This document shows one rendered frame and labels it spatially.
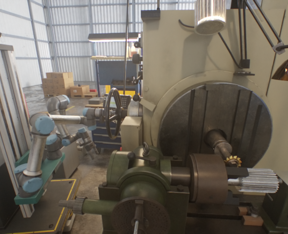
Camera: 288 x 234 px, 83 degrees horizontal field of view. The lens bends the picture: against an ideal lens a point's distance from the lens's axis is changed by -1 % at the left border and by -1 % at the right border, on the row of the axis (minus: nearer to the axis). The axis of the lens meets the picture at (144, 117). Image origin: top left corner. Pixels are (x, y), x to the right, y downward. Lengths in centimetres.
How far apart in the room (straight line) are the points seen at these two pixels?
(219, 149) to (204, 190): 23
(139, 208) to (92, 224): 166
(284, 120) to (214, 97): 47
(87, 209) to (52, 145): 133
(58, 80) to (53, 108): 707
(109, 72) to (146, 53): 233
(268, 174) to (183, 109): 43
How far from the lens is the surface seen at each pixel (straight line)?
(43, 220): 192
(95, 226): 214
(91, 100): 296
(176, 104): 82
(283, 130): 119
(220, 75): 92
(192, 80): 89
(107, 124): 106
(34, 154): 134
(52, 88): 905
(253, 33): 101
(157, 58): 90
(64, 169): 259
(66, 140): 175
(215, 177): 66
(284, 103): 113
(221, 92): 84
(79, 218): 224
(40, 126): 125
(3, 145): 164
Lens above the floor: 165
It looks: 19 degrees down
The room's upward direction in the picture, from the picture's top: straight up
